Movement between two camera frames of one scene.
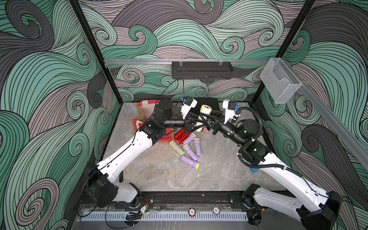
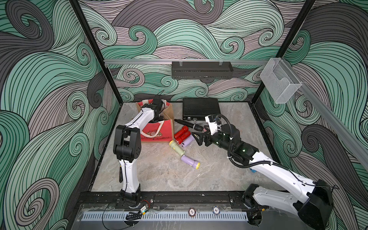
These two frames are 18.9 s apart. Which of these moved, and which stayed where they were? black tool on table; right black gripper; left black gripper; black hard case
Moved: left black gripper; right black gripper
Stayed: black tool on table; black hard case
